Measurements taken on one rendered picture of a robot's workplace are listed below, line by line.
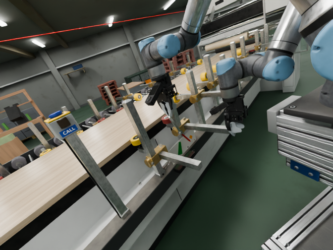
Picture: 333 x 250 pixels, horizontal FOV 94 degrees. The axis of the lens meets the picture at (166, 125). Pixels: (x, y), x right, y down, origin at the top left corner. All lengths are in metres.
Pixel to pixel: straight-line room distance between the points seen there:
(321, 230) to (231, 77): 0.96
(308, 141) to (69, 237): 1.06
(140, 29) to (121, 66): 2.57
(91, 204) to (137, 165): 0.31
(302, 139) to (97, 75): 10.41
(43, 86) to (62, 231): 10.29
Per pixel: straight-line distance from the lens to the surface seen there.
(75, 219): 1.00
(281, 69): 0.60
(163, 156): 0.81
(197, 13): 0.66
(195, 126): 0.91
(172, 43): 0.62
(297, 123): 0.62
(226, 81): 0.69
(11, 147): 6.22
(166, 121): 1.01
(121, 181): 1.02
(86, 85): 10.68
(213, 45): 3.53
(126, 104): 0.70
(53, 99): 11.00
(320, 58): 0.36
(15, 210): 1.03
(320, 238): 1.26
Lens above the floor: 1.29
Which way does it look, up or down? 24 degrees down
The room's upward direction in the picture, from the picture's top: 21 degrees counter-clockwise
